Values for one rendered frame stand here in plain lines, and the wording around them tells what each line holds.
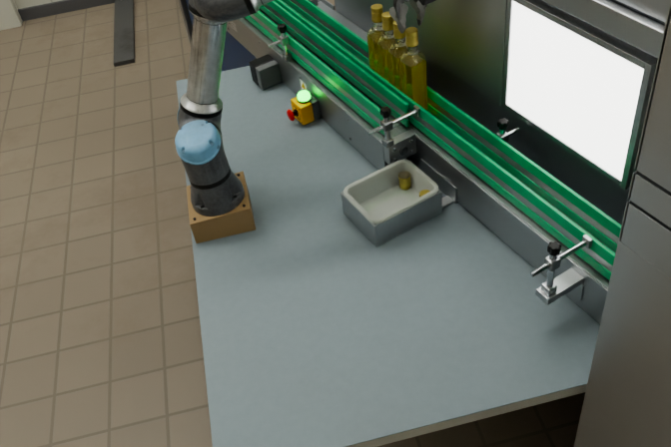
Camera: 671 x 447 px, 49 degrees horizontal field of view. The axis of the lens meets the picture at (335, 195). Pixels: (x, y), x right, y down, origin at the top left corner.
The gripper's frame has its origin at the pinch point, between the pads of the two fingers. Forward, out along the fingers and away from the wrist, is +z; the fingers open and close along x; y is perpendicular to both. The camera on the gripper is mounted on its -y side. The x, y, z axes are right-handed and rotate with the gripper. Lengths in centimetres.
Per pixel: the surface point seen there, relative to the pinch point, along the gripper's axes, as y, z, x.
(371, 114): 3.0, 24.6, 13.5
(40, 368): 62, 117, 132
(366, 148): 4.2, 37.0, 15.6
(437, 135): -15.9, 25.7, 4.3
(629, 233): -93, -10, 24
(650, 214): -96, -17, 25
